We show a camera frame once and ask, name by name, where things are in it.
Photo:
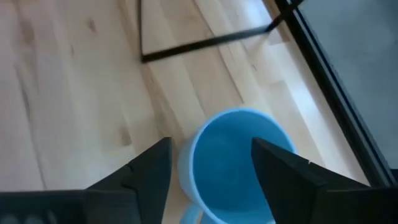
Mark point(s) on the wooden shelf with black frame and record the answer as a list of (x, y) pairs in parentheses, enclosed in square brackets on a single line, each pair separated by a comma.
[(202, 45)]

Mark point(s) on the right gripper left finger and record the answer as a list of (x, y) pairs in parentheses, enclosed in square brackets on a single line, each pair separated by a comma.
[(149, 174)]

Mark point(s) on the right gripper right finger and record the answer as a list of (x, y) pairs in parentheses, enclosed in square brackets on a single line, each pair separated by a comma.
[(289, 186)]

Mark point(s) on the black table frame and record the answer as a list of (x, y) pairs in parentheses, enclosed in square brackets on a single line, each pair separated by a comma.
[(326, 77)]

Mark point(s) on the light blue mug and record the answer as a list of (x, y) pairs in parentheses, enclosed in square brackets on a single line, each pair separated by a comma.
[(224, 161)]

